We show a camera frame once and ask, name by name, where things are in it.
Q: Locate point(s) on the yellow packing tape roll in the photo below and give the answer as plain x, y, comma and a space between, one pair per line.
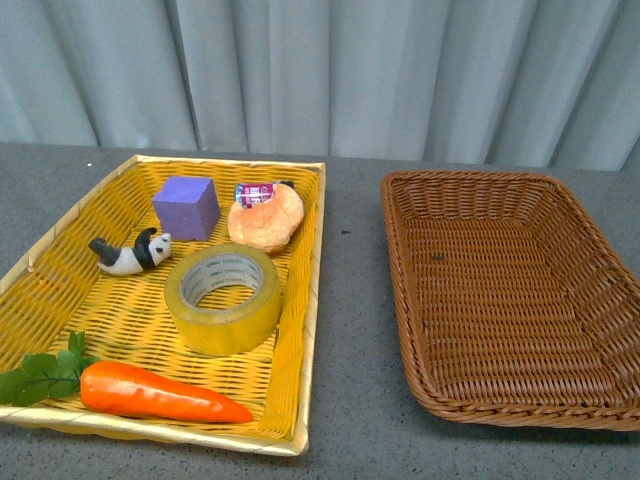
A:
229, 330

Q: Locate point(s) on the brown wicker basket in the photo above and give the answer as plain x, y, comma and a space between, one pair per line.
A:
512, 307

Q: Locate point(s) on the yellow woven basket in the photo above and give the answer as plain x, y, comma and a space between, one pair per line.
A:
56, 289

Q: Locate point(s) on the orange toy bread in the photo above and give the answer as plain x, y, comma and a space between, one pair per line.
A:
267, 226

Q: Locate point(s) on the small colourful labelled bottle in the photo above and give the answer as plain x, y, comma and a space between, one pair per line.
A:
250, 194

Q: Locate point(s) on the purple foam cube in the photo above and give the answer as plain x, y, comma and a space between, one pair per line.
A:
187, 207

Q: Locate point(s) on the panda figurine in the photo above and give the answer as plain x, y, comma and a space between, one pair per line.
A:
148, 252

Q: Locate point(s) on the orange toy carrot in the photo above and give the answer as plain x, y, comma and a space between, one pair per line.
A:
114, 388

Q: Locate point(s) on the grey curtain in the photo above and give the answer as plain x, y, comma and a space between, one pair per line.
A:
513, 83

